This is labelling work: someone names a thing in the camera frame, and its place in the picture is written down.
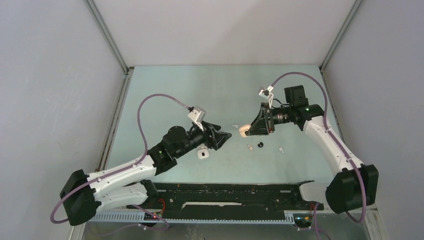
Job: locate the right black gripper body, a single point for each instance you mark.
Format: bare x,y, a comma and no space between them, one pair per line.
277,116

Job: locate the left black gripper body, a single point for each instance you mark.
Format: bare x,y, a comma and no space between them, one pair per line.
197,136

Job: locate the beige earbud case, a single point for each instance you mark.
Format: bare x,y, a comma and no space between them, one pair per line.
243,129

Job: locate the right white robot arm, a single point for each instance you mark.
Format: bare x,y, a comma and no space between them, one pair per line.
354,183

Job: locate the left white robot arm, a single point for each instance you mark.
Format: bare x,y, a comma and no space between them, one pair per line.
85,195

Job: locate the white earbud case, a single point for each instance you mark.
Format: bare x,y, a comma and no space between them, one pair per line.
203,153

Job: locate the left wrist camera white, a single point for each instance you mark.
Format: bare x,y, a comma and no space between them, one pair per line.
196,115

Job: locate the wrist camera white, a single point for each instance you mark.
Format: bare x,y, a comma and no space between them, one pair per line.
267,94
196,115

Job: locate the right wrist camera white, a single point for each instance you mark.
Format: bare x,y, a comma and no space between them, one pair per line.
267,94

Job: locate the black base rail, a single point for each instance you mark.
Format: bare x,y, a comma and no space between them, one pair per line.
228,202

